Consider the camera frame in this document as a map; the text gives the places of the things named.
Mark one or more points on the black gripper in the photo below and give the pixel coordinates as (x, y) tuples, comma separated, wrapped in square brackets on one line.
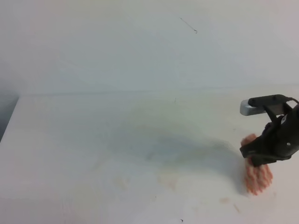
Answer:
[(278, 142)]

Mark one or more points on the pink white checkered rag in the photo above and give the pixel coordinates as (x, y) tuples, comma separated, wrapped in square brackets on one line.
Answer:
[(257, 179)]

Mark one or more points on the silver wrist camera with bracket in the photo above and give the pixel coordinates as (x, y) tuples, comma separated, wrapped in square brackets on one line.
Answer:
[(273, 105)]

